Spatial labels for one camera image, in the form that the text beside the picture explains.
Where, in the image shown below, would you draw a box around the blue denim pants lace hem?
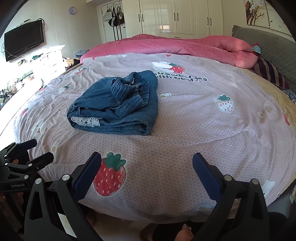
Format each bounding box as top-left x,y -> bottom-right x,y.
67,70 -> 158,136

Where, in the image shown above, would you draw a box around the white cluttered dresser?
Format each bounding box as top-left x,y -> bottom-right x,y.
1,45 -> 65,95

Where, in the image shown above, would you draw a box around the dark clothes pile beside bed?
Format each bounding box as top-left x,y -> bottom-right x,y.
63,50 -> 88,70

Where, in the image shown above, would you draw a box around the pink strawberry print bedsheet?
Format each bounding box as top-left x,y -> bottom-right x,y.
14,53 -> 295,223

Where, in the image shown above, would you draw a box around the striped purple pillow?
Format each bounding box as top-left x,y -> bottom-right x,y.
250,57 -> 290,89

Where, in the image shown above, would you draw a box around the pink quilt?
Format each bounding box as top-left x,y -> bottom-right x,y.
80,34 -> 257,69

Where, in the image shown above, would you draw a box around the hanging bags on door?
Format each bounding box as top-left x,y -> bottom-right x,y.
102,2 -> 126,42

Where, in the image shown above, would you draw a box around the grey padded headboard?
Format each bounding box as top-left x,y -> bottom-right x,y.
232,25 -> 295,90

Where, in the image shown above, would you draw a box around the white glossy wardrobe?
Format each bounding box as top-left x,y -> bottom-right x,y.
122,0 -> 224,39

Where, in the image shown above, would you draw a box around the black wall television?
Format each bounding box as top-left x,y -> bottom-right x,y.
4,19 -> 45,62

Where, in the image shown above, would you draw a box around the round wall clock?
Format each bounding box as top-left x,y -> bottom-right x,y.
69,6 -> 77,15

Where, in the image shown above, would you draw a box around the floral wall painting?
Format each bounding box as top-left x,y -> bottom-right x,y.
244,0 -> 292,36

